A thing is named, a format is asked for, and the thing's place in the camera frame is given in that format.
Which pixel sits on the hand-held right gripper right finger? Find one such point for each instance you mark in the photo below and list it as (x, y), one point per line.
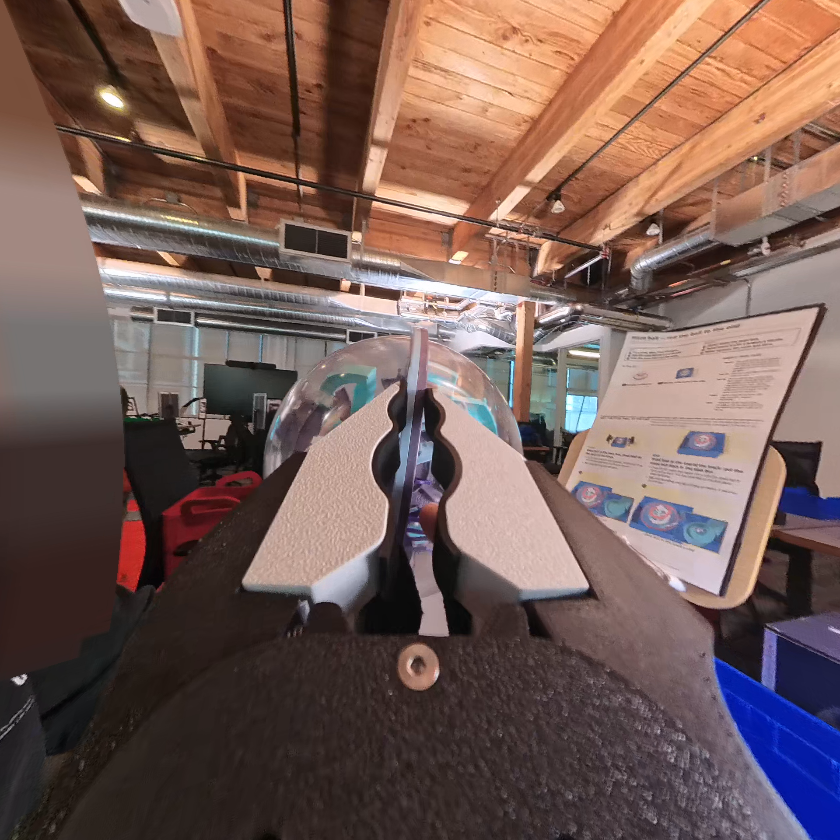
(518, 525)

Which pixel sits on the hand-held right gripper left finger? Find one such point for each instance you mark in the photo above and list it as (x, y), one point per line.
(315, 525)

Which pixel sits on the clear plastic maze ball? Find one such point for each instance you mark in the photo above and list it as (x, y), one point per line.
(315, 407)

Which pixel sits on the dark maze ball box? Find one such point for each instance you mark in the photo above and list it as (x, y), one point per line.
(807, 663)

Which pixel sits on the black monitor screen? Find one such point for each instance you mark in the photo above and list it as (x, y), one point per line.
(249, 390)

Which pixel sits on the black mesh office chair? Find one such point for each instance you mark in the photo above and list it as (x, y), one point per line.
(157, 472)

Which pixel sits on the instruction board on wooden stand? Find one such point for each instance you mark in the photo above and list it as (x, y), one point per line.
(689, 426)

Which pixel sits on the ceiling air vent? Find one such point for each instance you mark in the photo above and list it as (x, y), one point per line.
(315, 241)

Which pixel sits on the wooden top office desk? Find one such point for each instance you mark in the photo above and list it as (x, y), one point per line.
(807, 535)

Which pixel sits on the blue plastic bin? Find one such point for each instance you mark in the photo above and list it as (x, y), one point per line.
(781, 754)

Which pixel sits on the round ceiling lamp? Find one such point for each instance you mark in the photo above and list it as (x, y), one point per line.
(111, 97)

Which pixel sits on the white ceiling access point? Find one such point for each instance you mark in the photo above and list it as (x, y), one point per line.
(154, 13)

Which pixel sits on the wooden support post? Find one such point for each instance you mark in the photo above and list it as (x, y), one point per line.
(523, 361)

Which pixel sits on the silver round air duct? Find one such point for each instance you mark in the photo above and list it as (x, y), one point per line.
(663, 259)
(229, 289)
(197, 233)

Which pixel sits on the rectangular metal air duct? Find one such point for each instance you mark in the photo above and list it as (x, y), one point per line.
(774, 203)

